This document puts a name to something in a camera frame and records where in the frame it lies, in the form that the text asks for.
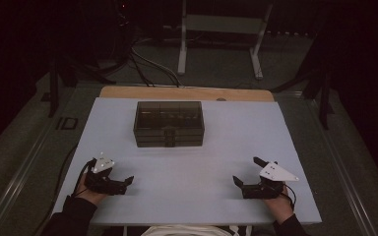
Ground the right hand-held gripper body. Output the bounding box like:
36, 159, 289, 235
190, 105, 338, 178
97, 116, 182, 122
241, 160, 300, 200

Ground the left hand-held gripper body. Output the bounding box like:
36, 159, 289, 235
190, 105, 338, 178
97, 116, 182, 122
84, 156, 127, 197

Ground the dark transparent drawer box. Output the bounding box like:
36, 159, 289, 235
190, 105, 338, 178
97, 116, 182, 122
133, 100, 206, 148

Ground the person's left hand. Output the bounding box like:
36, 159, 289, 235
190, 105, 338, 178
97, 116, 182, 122
75, 173, 108, 207

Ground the person's right hand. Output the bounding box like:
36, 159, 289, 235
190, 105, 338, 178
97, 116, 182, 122
263, 186, 294, 224

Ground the pale blue table cover sheet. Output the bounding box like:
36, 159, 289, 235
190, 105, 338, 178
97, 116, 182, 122
51, 96, 323, 227

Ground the person's white shirt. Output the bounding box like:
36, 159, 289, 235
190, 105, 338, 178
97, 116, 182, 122
140, 224, 252, 236

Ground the black metal stand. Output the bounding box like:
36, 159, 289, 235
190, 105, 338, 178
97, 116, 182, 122
47, 55, 117, 119
270, 65, 336, 131

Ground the dark equipment stack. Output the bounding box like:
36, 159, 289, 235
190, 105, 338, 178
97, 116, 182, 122
78, 0, 136, 70

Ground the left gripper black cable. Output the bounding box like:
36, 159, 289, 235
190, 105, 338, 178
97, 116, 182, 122
32, 144, 96, 236

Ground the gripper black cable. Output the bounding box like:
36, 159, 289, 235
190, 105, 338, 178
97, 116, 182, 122
32, 144, 96, 236
283, 185, 297, 210

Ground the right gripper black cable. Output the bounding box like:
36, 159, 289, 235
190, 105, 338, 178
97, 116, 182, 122
283, 185, 297, 210

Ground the metal floor rail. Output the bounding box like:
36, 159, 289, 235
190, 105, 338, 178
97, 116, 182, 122
0, 87, 80, 236
304, 94, 378, 236

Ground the black floor cable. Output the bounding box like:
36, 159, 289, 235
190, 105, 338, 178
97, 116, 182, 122
128, 48, 156, 88

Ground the grey floor cable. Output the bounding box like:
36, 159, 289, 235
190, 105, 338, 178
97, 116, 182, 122
131, 47, 182, 88

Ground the white metal stand frame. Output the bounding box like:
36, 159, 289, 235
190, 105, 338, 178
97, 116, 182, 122
176, 0, 275, 81

